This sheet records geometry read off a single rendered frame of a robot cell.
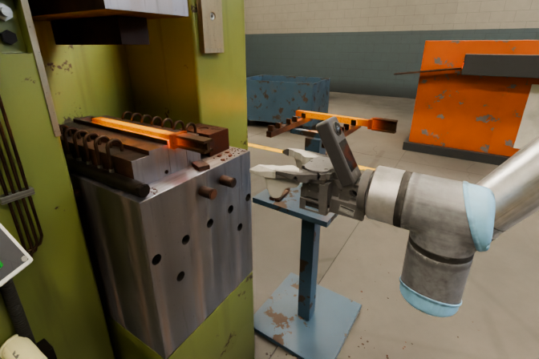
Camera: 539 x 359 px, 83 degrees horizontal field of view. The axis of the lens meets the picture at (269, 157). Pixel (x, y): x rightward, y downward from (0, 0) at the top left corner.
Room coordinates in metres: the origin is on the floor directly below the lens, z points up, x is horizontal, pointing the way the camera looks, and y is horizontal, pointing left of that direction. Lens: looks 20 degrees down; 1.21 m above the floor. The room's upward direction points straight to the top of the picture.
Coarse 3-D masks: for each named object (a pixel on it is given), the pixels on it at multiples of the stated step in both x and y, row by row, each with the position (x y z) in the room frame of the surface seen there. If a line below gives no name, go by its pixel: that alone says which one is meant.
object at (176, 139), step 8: (96, 120) 0.86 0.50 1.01; (104, 120) 0.84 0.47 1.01; (112, 120) 0.84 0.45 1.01; (128, 128) 0.78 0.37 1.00; (136, 128) 0.76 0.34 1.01; (144, 128) 0.76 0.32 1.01; (152, 128) 0.76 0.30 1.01; (160, 136) 0.71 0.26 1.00; (168, 136) 0.69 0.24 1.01; (176, 136) 0.68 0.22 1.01; (184, 136) 0.67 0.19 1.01; (192, 136) 0.67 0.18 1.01; (200, 136) 0.67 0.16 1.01; (176, 144) 0.68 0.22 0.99; (184, 144) 0.68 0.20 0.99; (192, 144) 0.66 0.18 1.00; (200, 144) 0.65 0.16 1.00; (208, 144) 0.64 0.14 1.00; (200, 152) 0.64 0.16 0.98; (208, 152) 0.64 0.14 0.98
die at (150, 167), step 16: (64, 128) 0.83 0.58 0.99; (80, 128) 0.82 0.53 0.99; (96, 128) 0.82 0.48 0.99; (112, 128) 0.79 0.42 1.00; (160, 128) 0.82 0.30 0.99; (64, 144) 0.74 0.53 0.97; (80, 144) 0.71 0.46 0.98; (112, 144) 0.71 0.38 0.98; (128, 144) 0.68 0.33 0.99; (144, 144) 0.68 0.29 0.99; (160, 144) 0.68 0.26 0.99; (96, 160) 0.67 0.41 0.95; (112, 160) 0.63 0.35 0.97; (128, 160) 0.60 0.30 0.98; (144, 160) 0.62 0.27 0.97; (160, 160) 0.66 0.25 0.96; (176, 160) 0.70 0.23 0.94; (192, 160) 0.74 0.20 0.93; (128, 176) 0.61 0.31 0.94; (144, 176) 0.62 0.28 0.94; (160, 176) 0.65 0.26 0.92
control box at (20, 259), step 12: (0, 228) 0.31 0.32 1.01; (0, 240) 0.30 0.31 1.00; (12, 240) 0.31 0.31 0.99; (0, 252) 0.29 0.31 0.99; (12, 252) 0.30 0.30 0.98; (24, 252) 0.31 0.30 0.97; (12, 264) 0.29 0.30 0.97; (24, 264) 0.30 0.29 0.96; (0, 276) 0.27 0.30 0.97; (12, 276) 0.28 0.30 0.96
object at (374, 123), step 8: (296, 112) 1.26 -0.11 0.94; (304, 112) 1.24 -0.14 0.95; (312, 112) 1.22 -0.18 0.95; (344, 120) 1.13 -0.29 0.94; (360, 120) 1.10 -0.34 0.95; (368, 120) 1.07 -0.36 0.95; (376, 120) 1.07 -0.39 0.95; (384, 120) 1.05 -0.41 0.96; (392, 120) 1.04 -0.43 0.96; (368, 128) 1.07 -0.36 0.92; (376, 128) 1.07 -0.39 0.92; (384, 128) 1.05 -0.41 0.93; (392, 128) 1.04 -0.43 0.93
